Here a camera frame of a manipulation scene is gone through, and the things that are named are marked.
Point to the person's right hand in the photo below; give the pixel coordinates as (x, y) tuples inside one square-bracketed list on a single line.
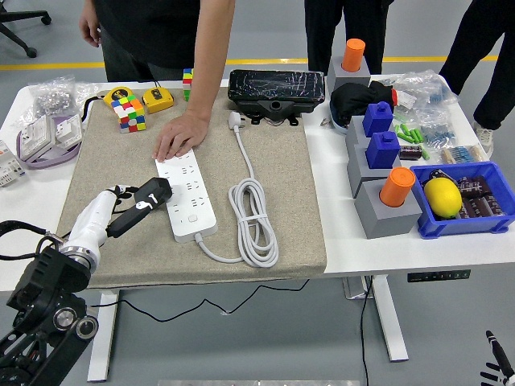
[(90, 26)]

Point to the person's left hand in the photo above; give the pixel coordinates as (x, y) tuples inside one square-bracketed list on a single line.
[(181, 136)]

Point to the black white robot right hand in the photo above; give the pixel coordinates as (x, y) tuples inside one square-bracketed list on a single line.
[(498, 362)]

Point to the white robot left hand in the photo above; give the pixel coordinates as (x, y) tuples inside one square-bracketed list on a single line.
[(90, 221)]

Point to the black plug adapter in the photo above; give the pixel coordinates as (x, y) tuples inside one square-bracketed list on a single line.
[(161, 189)]

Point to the white power strip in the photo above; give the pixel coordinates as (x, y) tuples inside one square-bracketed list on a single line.
[(193, 209)]

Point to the person's left forearm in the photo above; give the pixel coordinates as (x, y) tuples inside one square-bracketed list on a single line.
[(209, 60)]

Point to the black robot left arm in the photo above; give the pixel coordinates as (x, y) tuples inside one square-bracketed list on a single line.
[(44, 281)]

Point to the square yellow tape measure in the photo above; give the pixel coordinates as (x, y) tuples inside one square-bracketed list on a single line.
[(157, 100)]

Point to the person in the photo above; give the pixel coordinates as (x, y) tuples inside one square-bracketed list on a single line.
[(322, 32), (483, 60), (141, 32)]

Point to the multicolour puzzle cube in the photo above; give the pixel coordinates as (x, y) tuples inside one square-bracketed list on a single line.
[(187, 84), (128, 116)]

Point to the purple tray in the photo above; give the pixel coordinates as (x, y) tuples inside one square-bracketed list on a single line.
[(48, 163)]

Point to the round yellow tape measure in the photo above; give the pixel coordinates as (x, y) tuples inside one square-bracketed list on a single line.
[(116, 95)]

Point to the black office chair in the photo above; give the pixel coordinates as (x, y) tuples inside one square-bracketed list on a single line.
[(16, 24)]

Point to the grey-brown mat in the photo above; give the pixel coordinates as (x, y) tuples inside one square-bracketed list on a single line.
[(161, 257)]

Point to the clear bag of metal nuts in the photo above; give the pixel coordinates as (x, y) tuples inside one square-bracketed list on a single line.
[(52, 96)]

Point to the white table leg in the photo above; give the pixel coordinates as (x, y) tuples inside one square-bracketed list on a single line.
[(109, 313), (390, 321)]

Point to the white circuit breaker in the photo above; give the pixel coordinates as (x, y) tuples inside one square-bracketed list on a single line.
[(10, 165)]

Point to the black table control panel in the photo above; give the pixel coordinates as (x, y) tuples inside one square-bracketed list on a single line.
[(438, 276)]

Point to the black wrapped device box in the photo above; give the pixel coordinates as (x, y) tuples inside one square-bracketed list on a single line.
[(273, 86)]

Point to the blue plastic bin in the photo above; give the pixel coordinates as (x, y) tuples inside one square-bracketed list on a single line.
[(462, 227)]

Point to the small metal clip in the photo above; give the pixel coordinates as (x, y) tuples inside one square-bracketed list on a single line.
[(325, 123)]

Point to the grey box under table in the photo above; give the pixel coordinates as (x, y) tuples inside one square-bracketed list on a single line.
[(354, 289)]

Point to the yellow lemon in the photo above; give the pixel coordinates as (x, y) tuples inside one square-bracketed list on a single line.
[(442, 199)]

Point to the grey block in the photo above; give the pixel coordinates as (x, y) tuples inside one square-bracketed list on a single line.
[(358, 169), (354, 130), (360, 78), (386, 225)]

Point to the black cloth bundle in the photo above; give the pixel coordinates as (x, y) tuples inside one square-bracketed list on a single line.
[(350, 96)]

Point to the orange cylinder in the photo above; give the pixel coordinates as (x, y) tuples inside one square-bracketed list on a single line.
[(396, 187), (353, 54)]

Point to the black metal clip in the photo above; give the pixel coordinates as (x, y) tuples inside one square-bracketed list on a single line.
[(440, 176)]

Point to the blue block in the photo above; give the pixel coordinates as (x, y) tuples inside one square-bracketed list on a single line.
[(378, 120), (382, 150)]

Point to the clear bag of taped resistors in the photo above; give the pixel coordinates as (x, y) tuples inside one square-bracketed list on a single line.
[(462, 154)]

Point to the green battery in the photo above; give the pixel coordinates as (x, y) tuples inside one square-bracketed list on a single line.
[(398, 130), (420, 134), (405, 129), (414, 135), (425, 153)]

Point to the white label card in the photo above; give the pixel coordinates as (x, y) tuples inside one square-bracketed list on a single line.
[(406, 99)]

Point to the clear bag of blue resistors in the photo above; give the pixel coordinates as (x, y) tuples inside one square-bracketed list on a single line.
[(438, 130), (430, 90)]

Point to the white switch box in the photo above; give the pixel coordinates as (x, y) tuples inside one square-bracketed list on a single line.
[(38, 136), (68, 128)]

